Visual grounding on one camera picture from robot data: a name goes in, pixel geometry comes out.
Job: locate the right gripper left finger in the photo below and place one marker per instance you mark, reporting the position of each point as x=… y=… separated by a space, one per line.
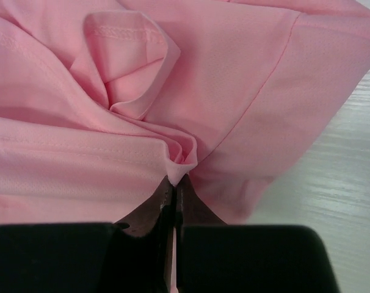
x=133 y=254

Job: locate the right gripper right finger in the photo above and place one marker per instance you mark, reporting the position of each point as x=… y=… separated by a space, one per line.
x=213 y=256

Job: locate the pink t-shirt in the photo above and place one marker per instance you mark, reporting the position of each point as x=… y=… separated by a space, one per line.
x=99 y=100

